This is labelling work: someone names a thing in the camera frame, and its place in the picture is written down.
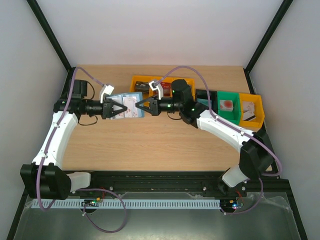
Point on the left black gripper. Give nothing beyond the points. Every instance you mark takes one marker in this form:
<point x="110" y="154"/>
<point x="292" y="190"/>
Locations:
<point x="108" y="112"/>

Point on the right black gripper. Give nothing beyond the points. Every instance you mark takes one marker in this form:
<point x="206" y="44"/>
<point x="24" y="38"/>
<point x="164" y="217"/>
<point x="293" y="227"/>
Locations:
<point x="154" y="106"/>

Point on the white pink credit card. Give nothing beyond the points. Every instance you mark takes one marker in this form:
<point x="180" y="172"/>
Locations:
<point x="130" y="103"/>
<point x="248" y="116"/>

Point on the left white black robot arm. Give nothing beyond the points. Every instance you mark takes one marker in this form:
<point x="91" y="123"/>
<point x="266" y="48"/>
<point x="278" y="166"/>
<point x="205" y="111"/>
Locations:
<point x="44" y="178"/>

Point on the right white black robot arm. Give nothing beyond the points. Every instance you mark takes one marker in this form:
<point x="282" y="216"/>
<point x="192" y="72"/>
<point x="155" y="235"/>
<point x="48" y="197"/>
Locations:
<point x="254" y="154"/>

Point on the black card stack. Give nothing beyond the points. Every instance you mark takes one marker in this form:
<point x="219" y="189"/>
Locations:
<point x="141" y="86"/>

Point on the teal card stack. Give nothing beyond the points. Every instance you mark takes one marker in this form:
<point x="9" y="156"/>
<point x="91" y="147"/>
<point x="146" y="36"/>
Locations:
<point x="205" y="102"/>

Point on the red white card stack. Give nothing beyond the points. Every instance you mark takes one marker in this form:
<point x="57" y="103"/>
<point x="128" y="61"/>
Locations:
<point x="226" y="105"/>

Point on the white pink card stack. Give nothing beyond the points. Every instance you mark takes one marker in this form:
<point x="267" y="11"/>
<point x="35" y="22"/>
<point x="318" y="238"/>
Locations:
<point x="248" y="106"/>

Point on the orange bin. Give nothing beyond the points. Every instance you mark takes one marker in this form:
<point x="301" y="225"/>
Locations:
<point x="259" y="111"/>
<point x="144" y="78"/>
<point x="168" y="80"/>
<point x="190" y="82"/>

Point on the green bin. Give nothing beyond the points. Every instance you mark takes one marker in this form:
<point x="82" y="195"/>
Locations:
<point x="235" y="115"/>

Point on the far right orange bin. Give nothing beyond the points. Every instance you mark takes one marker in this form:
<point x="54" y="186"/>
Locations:
<point x="259" y="111"/>

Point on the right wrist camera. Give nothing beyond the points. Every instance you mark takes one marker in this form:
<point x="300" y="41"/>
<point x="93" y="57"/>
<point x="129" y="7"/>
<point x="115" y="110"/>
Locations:
<point x="155" y="85"/>

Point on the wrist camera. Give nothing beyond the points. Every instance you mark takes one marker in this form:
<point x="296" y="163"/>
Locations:
<point x="155" y="85"/>
<point x="106" y="89"/>

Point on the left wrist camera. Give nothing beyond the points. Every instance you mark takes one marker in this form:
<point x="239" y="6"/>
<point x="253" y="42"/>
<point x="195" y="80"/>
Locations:
<point x="106" y="89"/>

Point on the left black frame post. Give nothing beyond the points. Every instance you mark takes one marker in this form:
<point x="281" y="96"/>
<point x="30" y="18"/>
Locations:
<point x="42" y="20"/>

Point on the black frame post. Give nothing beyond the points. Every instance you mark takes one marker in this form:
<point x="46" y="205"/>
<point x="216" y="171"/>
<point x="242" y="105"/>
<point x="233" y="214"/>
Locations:
<point x="281" y="12"/>
<point x="42" y="20"/>

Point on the light blue cable duct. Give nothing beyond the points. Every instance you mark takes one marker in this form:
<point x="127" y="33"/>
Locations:
<point x="184" y="204"/>

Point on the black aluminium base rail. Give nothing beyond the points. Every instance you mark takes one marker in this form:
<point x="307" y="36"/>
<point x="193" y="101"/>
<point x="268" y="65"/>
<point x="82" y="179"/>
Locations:
<point x="203" y="182"/>

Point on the right black frame post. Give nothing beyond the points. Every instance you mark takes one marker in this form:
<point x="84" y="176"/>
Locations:
<point x="281" y="12"/>

